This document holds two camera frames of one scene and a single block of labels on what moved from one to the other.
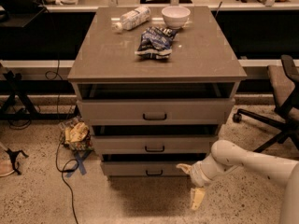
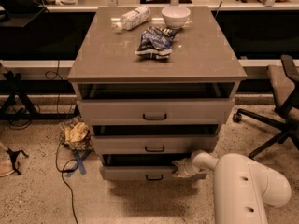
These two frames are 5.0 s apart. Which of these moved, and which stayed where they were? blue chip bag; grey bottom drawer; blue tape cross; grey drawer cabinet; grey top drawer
Moved: grey bottom drawer
Stayed: blue chip bag; grey drawer cabinet; grey top drawer; blue tape cross
